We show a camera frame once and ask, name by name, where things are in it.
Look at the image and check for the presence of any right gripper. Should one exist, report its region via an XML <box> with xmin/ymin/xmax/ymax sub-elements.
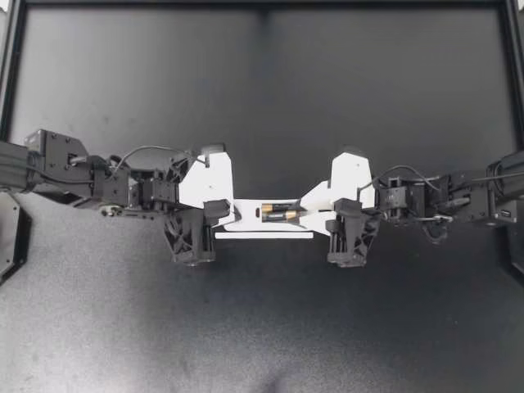
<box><xmin>298</xmin><ymin>179</ymin><xmax>382</xmax><ymax>269</ymax></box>

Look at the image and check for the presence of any black frame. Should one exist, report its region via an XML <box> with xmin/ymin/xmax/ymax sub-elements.
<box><xmin>0</xmin><ymin>0</ymin><xmax>524</xmax><ymax>165</ymax></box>

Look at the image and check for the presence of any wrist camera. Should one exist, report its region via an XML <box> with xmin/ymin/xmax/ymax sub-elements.
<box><xmin>178</xmin><ymin>142</ymin><xmax>235</xmax><ymax>215</ymax></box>
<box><xmin>327</xmin><ymin>151</ymin><xmax>380</xmax><ymax>208</ymax></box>

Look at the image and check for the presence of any thin black cable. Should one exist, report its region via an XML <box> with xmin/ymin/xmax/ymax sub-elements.
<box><xmin>117</xmin><ymin>145</ymin><xmax>206</xmax><ymax>175</ymax></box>
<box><xmin>369</xmin><ymin>165</ymin><xmax>442</xmax><ymax>193</ymax></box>

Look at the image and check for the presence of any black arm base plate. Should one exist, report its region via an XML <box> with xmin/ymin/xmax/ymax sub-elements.
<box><xmin>0</xmin><ymin>191</ymin><xmax>33</xmax><ymax>284</ymax></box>
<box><xmin>497</xmin><ymin>223</ymin><xmax>524</xmax><ymax>288</ymax></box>

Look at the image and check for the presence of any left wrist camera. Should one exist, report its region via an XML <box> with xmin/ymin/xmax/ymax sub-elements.
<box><xmin>178</xmin><ymin>142</ymin><xmax>235</xmax><ymax>215</ymax></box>

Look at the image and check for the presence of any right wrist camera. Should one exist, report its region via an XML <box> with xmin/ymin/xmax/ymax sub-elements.
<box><xmin>327</xmin><ymin>151</ymin><xmax>380</xmax><ymax>208</ymax></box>

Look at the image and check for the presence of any black and gold battery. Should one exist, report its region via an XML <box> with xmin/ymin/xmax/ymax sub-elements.
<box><xmin>260</xmin><ymin>201</ymin><xmax>302</xmax><ymax>215</ymax></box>
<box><xmin>263</xmin><ymin>211</ymin><xmax>300</xmax><ymax>224</ymax></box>

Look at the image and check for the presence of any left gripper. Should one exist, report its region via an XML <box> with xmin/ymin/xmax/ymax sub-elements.
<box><xmin>162</xmin><ymin>154</ymin><xmax>230</xmax><ymax>268</ymax></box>

